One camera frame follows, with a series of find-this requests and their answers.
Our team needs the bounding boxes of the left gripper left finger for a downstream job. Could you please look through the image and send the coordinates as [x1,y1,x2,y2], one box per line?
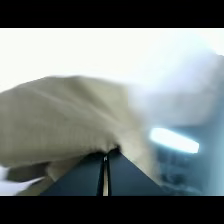
[39,151,105,197]

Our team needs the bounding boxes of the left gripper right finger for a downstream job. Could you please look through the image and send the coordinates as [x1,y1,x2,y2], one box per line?
[106,148,165,197]

